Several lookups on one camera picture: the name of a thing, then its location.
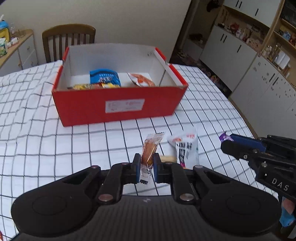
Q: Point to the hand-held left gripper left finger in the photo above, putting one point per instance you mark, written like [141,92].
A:
[138,168]

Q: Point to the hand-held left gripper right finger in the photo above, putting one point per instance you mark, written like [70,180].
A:
[156,168]

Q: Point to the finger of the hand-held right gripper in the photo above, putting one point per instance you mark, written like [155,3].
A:
[235,149]
[247,141]

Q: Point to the purple candy wrapper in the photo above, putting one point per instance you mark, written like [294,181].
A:
[223,136]

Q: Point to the orange snack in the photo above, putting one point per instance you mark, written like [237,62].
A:
[149,148]

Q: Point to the white black snack packet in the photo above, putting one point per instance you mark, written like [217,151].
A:
[185,148]

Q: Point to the red cardboard box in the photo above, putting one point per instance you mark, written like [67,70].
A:
[115,106]

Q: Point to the orange white snack packet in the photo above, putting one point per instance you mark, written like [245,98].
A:
[141,80]

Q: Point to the blue snack packet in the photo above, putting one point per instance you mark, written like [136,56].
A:
[105,77]

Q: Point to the yellow red snack packet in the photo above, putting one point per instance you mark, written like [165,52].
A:
[86,86]

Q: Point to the person's right hand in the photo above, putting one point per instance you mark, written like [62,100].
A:
[289,205]

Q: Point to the tall white cabinet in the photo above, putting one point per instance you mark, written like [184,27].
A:
[266,92]

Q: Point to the glass jar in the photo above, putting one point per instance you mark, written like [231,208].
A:
[275,52]

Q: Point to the black white checked tablecloth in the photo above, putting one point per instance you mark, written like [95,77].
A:
[46,143]

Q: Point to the row of small shelf ornaments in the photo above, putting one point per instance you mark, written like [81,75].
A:
[242,32]

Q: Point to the dark shoes on shelf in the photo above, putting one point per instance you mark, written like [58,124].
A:
[196,37]

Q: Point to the white upper cabinet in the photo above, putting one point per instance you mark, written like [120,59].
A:
[252,9]

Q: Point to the black hanging bag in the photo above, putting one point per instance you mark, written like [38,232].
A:
[213,3]

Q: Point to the wooden chair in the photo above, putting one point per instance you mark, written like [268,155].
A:
[69,37]

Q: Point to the wooden sideboard with grey drawers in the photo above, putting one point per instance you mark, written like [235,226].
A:
[23,53]

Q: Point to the green tissue box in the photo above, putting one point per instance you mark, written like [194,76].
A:
[2,46]

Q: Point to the yellow blue toy box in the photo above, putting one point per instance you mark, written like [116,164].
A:
[4,29]

